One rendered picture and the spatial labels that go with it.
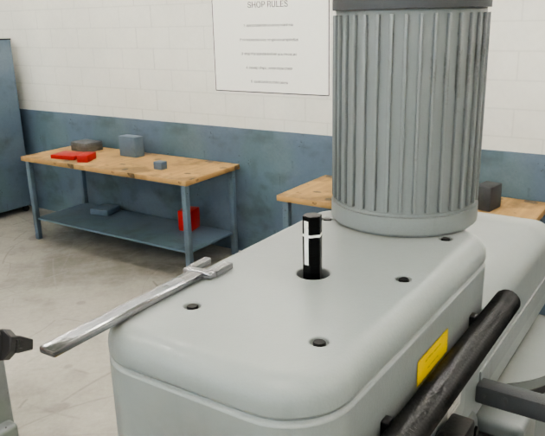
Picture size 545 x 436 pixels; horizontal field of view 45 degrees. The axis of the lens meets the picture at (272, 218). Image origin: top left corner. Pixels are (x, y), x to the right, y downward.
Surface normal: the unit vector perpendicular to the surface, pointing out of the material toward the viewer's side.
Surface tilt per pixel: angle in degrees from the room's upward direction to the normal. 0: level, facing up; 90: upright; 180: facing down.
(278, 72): 90
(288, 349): 0
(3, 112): 90
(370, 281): 0
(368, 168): 90
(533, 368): 0
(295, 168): 90
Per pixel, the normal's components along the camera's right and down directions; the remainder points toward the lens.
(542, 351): -0.02, -0.96
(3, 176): 0.83, 0.14
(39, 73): -0.56, 0.26
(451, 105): 0.33, 0.27
